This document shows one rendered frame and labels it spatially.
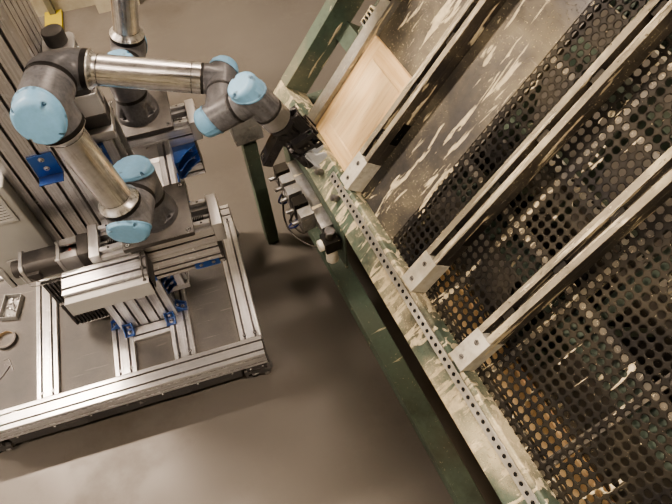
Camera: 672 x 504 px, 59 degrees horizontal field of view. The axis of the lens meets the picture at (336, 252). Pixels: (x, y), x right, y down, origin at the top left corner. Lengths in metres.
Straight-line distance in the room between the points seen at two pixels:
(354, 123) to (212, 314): 1.08
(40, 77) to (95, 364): 1.54
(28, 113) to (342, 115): 1.15
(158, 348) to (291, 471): 0.76
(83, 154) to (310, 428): 1.56
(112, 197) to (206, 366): 1.12
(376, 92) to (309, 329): 1.20
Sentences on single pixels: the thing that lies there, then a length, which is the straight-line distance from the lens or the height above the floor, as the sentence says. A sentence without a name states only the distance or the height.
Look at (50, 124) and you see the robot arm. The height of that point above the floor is 1.62.
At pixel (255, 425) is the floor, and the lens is 2.69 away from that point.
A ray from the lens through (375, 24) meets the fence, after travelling 2.20.
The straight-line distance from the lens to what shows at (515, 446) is 1.72.
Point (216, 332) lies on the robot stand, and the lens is 2.66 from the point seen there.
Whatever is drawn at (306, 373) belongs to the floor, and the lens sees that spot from 2.74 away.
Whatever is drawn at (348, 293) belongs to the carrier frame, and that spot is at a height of 0.18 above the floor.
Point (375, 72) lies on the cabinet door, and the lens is 2.17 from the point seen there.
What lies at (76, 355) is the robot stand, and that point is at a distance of 2.83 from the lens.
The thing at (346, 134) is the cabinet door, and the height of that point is 0.96.
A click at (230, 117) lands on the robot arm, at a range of 1.42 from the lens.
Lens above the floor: 2.51
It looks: 55 degrees down
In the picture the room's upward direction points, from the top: 6 degrees counter-clockwise
